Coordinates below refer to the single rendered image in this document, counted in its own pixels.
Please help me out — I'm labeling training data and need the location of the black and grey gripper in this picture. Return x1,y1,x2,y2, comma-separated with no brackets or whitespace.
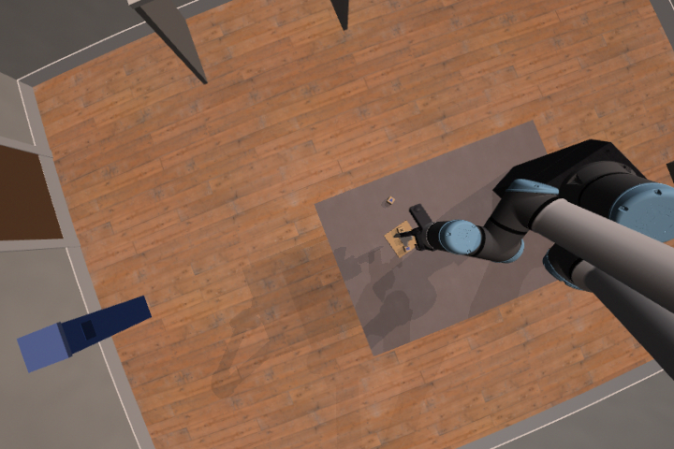
393,227,436,251

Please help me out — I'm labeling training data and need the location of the orange flat mat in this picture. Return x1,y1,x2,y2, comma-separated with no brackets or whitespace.
384,221,417,258

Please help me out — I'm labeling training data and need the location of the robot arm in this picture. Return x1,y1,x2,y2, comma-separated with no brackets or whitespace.
409,161,674,381

